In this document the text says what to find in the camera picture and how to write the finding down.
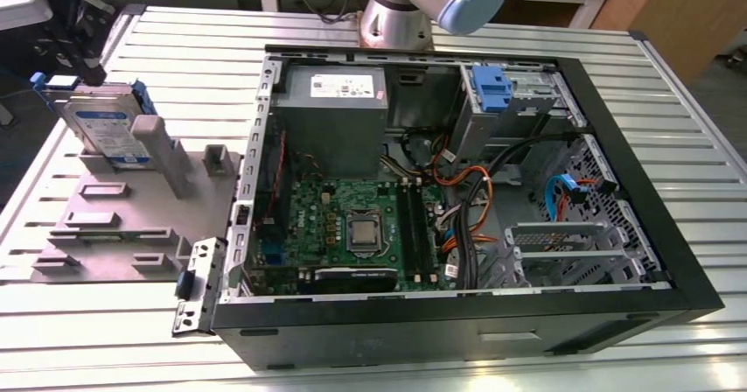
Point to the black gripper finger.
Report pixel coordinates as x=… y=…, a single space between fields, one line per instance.
x=85 y=64

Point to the hard disk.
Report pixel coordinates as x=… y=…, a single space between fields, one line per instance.
x=112 y=134

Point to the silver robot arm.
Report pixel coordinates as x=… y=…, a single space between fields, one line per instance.
x=392 y=20

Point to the metal disk bay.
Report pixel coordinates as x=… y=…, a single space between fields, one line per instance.
x=566 y=255

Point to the grey parts rack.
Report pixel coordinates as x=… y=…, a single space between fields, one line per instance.
x=146 y=217

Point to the grey power supply unit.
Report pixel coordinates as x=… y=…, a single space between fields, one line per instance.
x=328 y=138

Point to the green motherboard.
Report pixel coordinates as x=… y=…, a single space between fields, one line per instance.
x=374 y=191

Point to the silver CPU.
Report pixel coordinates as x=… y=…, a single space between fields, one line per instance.
x=365 y=233

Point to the CPU socket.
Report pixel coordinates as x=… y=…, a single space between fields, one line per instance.
x=368 y=250

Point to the black graphics card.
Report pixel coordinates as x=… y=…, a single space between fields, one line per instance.
x=350 y=278

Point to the black RAM slot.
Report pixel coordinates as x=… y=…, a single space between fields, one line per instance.
x=410 y=226
x=426 y=234

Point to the silver optical drive cage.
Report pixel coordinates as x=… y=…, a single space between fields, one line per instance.
x=480 y=129

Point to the blue plastic drive latch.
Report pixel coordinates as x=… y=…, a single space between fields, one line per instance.
x=490 y=90

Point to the black PC case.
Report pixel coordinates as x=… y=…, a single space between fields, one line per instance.
x=409 y=335

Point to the wooden cabinet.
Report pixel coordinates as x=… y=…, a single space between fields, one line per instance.
x=689 y=24

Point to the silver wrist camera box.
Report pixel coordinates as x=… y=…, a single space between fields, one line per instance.
x=18 y=11

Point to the metal hinged card bracket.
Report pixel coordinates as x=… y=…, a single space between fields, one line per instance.
x=205 y=269

